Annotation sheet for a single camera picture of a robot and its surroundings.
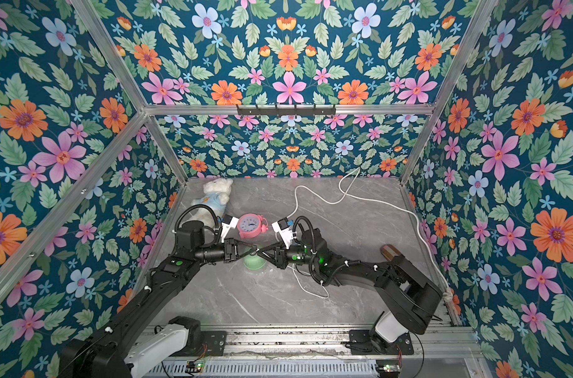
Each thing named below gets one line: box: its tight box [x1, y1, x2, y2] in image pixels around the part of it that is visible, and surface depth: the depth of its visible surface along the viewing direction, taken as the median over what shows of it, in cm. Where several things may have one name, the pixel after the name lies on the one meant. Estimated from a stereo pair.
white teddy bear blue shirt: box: [187, 177, 234, 227], surface depth 106 cm
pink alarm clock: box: [236, 212, 270, 239], surface depth 101 cm
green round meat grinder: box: [243, 254, 267, 271], surface depth 84 cm
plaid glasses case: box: [380, 244, 403, 262], surface depth 93 cm
